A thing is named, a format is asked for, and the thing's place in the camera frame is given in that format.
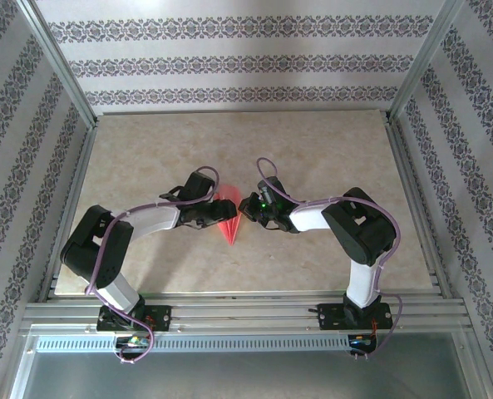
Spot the slotted grey cable duct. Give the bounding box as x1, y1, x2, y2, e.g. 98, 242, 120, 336
33, 335, 380, 353

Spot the thin aluminium rail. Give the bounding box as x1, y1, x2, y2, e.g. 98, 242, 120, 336
96, 108, 392, 118

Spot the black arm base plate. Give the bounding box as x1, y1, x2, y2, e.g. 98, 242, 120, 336
96, 304, 173, 333
308, 302, 395, 333

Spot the grey sheet metal panel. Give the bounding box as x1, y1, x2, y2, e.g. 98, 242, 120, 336
8, 351, 486, 399

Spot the small circuit board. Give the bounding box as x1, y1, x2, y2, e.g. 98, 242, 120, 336
348, 334, 378, 349
115, 335, 151, 349

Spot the wide aluminium mounting rail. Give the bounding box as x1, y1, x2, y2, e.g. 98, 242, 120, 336
21, 293, 470, 333

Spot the pink red cloth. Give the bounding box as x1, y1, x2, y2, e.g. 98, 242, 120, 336
212, 183, 244, 247

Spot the aluminium side rail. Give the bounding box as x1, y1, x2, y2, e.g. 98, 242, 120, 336
37, 122, 100, 303
385, 116, 455, 300

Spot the aluminium frame post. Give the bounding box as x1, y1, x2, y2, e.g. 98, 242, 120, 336
15, 0, 100, 130
387, 0, 478, 124

